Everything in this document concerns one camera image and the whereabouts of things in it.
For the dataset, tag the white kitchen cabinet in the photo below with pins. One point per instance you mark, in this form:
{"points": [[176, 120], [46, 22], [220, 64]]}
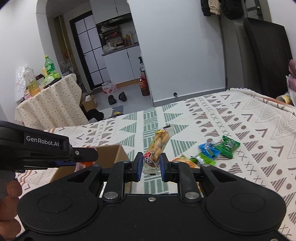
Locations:
{"points": [[123, 65]]}

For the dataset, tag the pink snack packet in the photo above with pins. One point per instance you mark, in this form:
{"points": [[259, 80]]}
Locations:
{"points": [[81, 165]]}

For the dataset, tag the dark green candy packet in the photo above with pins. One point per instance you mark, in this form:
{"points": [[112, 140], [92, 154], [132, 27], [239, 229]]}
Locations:
{"points": [[227, 147]]}

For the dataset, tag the blue candy packet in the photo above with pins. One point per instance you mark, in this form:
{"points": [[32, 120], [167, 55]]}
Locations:
{"points": [[208, 149]]}

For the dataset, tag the round table with dotted cloth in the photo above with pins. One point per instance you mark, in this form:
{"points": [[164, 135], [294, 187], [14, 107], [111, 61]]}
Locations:
{"points": [[54, 107]]}

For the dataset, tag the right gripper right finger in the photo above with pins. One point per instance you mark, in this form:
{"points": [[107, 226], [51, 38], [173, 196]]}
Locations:
{"points": [[166, 168]]}

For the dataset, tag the brown cardboard box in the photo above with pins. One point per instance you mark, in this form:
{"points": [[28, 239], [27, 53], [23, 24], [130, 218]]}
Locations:
{"points": [[107, 156]]}

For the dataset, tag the green soda bottle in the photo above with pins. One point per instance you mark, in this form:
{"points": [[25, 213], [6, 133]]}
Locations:
{"points": [[49, 65]]}

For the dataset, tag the person's left hand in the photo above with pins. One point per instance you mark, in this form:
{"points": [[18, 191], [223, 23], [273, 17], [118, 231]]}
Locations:
{"points": [[10, 227]]}

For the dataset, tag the hanging black clothes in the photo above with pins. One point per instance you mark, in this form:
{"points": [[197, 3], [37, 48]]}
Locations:
{"points": [[231, 9]]}

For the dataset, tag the green tissue pack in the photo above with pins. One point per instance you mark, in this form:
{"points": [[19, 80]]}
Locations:
{"points": [[51, 77]]}

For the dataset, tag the right black slipper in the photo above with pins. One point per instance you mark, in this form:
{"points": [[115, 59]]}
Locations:
{"points": [[122, 97]]}

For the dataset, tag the black slipper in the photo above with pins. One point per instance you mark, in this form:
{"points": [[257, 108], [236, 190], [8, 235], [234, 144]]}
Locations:
{"points": [[112, 100], [122, 97]]}

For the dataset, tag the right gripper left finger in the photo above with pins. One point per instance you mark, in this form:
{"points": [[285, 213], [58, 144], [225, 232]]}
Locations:
{"points": [[121, 173]]}

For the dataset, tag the orange cracker packet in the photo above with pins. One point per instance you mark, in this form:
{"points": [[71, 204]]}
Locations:
{"points": [[187, 163]]}

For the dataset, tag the light green candy packet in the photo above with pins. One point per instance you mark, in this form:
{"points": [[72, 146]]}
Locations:
{"points": [[201, 159]]}

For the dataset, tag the yellow oil bottle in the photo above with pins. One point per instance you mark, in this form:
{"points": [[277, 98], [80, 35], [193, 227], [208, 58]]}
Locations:
{"points": [[31, 81]]}

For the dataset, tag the left black slipper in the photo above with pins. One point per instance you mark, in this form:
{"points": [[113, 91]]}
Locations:
{"points": [[112, 100]]}

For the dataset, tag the pack of water bottles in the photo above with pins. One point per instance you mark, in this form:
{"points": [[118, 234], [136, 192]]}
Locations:
{"points": [[108, 87]]}

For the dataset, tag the small cardboard box on floor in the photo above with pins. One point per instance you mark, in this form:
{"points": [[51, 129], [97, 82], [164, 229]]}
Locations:
{"points": [[88, 102]]}

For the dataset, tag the dark red sauce bottle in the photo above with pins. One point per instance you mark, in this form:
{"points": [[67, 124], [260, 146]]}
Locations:
{"points": [[144, 87]]}

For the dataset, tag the blue floor mat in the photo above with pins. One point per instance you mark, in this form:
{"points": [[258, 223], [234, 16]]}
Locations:
{"points": [[113, 111]]}

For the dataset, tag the black spray bottle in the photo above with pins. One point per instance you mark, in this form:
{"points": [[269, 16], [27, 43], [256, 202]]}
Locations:
{"points": [[142, 69]]}

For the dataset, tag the patterned bed blanket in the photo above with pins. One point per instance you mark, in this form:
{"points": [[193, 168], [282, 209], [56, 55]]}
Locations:
{"points": [[264, 128]]}

